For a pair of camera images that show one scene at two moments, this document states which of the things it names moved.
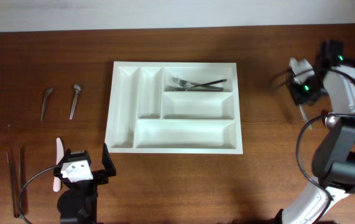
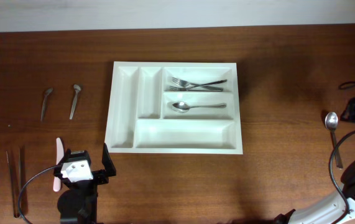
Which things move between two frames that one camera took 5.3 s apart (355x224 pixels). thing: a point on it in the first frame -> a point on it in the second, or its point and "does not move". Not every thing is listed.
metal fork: (183, 83) does not move
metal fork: (211, 83) does not move
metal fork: (201, 89) does not move
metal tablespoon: (305, 117) -> (181, 107)
